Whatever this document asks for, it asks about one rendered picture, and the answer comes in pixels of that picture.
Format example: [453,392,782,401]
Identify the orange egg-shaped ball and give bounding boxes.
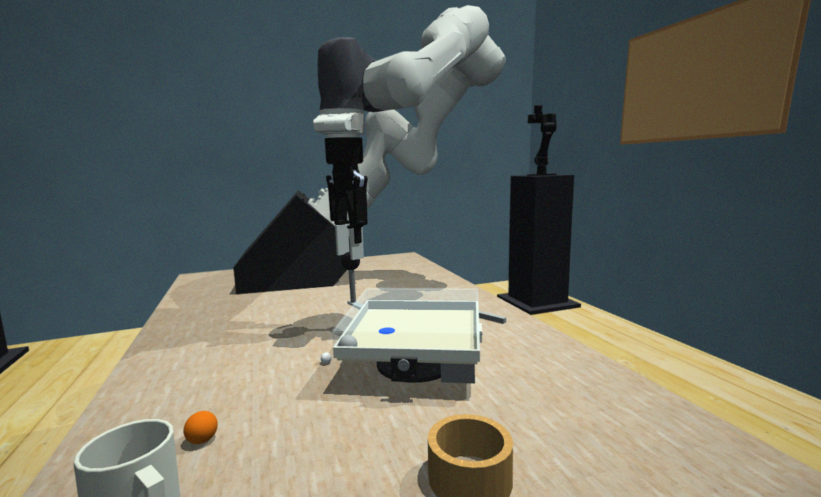
[184,411,218,444]

